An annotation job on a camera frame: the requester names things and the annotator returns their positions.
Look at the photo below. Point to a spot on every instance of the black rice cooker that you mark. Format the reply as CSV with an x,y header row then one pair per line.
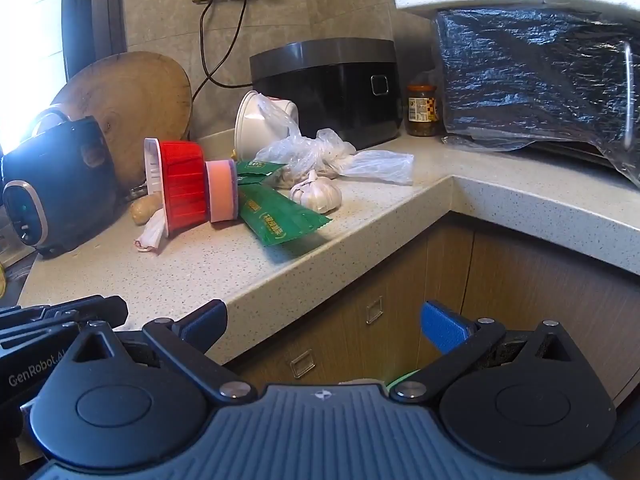
x,y
325,90

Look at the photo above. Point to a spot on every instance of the small green packet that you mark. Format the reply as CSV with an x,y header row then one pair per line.
x,y
257,170

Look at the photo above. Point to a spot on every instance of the knotted clear plastic bag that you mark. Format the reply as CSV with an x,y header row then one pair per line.
x,y
305,155

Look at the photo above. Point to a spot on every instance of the glass sauce jar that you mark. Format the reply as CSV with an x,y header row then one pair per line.
x,y
422,110

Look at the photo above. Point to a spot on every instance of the white bowl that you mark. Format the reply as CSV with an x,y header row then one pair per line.
x,y
250,125

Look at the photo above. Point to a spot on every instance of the garlic bulb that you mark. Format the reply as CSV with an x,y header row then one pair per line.
x,y
317,192

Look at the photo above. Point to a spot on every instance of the long green packet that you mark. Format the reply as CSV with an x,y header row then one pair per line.
x,y
280,220

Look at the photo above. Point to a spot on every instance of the ginger piece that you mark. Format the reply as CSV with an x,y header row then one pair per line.
x,y
142,210

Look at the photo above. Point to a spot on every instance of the black plastic wrapped appliance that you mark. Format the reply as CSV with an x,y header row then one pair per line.
x,y
530,75

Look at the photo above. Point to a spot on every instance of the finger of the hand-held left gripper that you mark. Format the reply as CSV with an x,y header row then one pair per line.
x,y
95,310
35,337

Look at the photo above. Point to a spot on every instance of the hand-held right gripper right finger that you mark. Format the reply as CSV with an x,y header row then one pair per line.
x,y
440,327

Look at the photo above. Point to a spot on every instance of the red cup with white lid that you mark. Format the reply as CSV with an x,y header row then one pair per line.
x,y
182,185

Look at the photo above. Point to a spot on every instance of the round wooden cutting board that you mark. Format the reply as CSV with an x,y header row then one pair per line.
x,y
135,105

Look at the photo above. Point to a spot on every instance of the dark blue rice cooker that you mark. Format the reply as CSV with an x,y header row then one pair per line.
x,y
60,185

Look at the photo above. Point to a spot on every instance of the pink and purple sponge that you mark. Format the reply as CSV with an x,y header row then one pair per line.
x,y
222,190

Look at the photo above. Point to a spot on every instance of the dark window frame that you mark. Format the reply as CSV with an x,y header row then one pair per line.
x,y
95,10

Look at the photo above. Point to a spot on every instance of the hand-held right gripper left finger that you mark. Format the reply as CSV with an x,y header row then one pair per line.
x,y
206,321

